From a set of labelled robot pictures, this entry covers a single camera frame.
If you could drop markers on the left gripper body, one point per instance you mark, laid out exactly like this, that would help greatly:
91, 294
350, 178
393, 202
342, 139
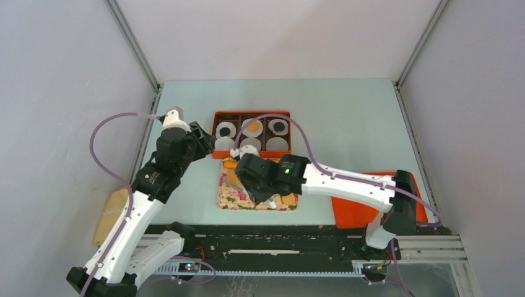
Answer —
192, 153

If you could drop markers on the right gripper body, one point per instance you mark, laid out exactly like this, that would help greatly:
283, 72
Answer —
258, 192

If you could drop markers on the black sandwich cookie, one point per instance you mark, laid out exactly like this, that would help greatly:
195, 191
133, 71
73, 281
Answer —
279, 127
225, 132

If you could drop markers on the floral rectangular tray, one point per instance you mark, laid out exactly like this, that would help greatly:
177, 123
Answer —
275, 198

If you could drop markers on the orange cookie tin box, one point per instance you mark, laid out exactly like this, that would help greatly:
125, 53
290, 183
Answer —
269, 134

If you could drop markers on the round tan biscuit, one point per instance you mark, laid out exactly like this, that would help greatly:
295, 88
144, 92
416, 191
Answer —
289, 200
253, 127
232, 178

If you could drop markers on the metal tongs white handle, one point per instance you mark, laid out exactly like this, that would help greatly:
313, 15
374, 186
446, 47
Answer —
231, 197

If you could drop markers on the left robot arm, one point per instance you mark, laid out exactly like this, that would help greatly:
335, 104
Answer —
114, 270

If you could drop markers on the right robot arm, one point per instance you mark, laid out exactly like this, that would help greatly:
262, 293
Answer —
293, 174

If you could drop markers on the white paper cup liner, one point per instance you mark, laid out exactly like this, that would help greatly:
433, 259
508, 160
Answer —
271, 123
277, 144
224, 144
229, 124
256, 143
245, 124

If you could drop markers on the orange fish shaped cookie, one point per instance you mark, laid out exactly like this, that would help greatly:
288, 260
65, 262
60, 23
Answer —
230, 164

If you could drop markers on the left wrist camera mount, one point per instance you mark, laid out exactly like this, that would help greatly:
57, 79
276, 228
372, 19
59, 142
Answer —
174, 118

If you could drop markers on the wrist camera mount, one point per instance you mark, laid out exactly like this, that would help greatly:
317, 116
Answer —
174, 118
238, 153

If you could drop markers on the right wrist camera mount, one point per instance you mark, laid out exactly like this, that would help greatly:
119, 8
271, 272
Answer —
238, 153

